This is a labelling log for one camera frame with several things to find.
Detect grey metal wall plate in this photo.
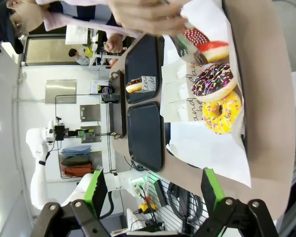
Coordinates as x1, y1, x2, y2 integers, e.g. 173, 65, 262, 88
79, 104, 101, 122
80, 125, 102, 144
45, 79, 77, 104

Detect white paper donut box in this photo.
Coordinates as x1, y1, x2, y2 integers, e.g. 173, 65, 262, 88
161, 63, 198, 86

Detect brown tray with handles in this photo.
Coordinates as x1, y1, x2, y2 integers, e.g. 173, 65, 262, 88
108, 70, 127, 141

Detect chocolate sprinkle donut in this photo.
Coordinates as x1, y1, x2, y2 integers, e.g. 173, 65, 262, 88
191, 63, 237, 103

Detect black cable bundle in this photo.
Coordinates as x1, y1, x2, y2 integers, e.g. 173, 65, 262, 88
167, 182, 204, 223

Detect person in pink fleece jacket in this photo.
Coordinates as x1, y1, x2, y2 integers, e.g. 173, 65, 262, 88
0, 0, 145, 54

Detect yellow sprinkle donut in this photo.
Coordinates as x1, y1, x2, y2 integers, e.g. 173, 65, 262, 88
201, 91, 242, 135

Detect background person in light clothes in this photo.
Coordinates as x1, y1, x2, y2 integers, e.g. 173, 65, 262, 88
68, 48, 90, 66

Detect folded blue cloth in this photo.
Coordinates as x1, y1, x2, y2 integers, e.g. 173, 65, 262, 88
61, 145, 92, 158

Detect person's left hand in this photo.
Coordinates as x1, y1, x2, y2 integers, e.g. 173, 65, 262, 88
108, 0, 188, 37

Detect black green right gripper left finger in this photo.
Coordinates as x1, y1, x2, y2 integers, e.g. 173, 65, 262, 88
37, 169, 109, 237

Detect folded dark green cloth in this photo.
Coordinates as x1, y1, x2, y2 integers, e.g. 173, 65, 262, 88
61, 156, 91, 167

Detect person's right hand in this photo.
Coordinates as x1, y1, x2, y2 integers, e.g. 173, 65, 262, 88
105, 33, 125, 54

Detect chocolate glazed donut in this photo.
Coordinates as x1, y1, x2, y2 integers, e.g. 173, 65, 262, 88
125, 78, 144, 94

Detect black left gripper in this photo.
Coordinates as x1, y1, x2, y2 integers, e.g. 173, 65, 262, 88
53, 124, 96, 142

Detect cluttered white background desk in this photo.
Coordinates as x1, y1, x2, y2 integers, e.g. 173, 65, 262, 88
65, 24, 119, 68

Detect red frosted donut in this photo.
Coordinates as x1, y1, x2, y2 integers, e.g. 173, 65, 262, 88
184, 27, 230, 64

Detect black plastic serving tray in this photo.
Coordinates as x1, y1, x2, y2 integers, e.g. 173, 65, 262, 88
125, 34, 163, 104
127, 101, 165, 173

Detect white perforated panel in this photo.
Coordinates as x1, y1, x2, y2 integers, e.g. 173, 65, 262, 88
138, 177, 209, 233

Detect black tray under paper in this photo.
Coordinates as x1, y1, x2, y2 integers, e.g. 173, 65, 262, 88
164, 0, 249, 168

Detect person's left forearm pink sleeve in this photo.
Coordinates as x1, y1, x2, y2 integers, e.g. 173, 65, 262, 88
36, 0, 111, 5

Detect metal perforated serving tongs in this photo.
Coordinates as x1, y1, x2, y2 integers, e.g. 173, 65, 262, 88
162, 0, 210, 66

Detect folded orange cloth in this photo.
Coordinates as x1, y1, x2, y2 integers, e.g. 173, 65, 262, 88
61, 163, 93, 177

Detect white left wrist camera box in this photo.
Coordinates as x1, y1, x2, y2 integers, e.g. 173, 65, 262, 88
45, 120, 55, 143

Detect black power adapter box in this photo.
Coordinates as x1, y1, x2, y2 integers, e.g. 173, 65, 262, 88
154, 179, 169, 207

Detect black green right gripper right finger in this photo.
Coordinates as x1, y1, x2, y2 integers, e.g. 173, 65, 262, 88
193, 167, 279, 237

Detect large white paper sheet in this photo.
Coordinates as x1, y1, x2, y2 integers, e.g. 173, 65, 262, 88
160, 0, 252, 189

